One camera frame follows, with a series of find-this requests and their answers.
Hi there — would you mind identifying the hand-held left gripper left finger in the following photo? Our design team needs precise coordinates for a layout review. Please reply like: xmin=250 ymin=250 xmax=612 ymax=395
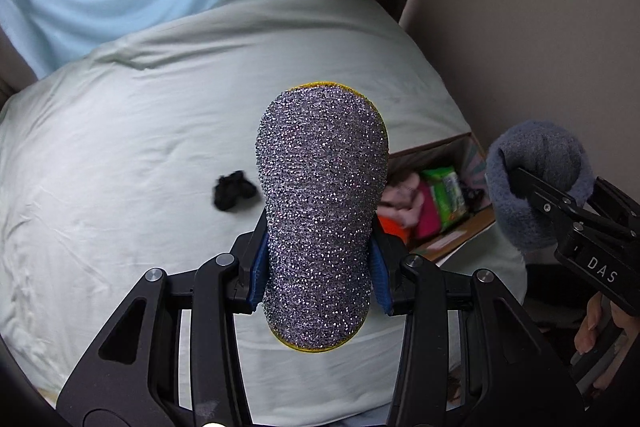
xmin=56 ymin=207 xmax=271 ymax=427

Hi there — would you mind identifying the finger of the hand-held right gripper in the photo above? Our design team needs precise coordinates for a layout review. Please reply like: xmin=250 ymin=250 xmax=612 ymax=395
xmin=509 ymin=166 xmax=583 ymax=228
xmin=584 ymin=176 xmax=640 ymax=240

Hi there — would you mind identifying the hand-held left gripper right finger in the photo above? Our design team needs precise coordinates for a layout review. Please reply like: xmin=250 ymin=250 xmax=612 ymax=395
xmin=369 ymin=222 xmax=586 ymax=427

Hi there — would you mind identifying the grey fuzzy headband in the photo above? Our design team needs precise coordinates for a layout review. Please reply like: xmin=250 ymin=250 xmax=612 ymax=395
xmin=485 ymin=120 xmax=596 ymax=254

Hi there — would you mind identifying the orange toy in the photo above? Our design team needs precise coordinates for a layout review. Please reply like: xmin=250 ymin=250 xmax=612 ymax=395
xmin=377 ymin=214 xmax=414 ymax=246

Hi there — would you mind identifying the dark patterned ribbon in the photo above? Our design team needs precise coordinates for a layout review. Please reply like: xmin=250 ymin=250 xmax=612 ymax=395
xmin=462 ymin=186 xmax=494 ymax=213

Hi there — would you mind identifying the pink scrunchie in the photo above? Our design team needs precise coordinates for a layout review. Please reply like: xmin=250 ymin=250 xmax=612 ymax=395
xmin=379 ymin=174 xmax=424 ymax=229

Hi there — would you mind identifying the pink pouch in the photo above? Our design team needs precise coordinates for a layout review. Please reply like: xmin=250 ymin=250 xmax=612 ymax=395
xmin=412 ymin=180 xmax=444 ymax=242

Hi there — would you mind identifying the black cloth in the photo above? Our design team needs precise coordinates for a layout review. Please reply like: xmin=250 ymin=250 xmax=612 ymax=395
xmin=213 ymin=171 xmax=259 ymax=212

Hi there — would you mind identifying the silver glitter scouring sponge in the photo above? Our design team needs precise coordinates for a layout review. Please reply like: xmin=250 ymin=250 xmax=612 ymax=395
xmin=254 ymin=80 xmax=391 ymax=353

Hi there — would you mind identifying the cardboard box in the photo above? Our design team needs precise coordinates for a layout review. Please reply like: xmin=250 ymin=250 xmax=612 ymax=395
xmin=382 ymin=131 xmax=499 ymax=269

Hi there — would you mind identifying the green tissue packet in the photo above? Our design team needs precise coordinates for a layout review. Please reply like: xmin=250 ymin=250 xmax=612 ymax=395
xmin=419 ymin=165 xmax=469 ymax=231

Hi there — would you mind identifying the person's right hand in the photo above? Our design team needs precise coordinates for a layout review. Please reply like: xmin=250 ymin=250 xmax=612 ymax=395
xmin=573 ymin=293 xmax=640 ymax=404

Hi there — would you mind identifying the light green bed sheet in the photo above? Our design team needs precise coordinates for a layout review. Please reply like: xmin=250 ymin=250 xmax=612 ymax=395
xmin=0 ymin=0 xmax=529 ymax=414

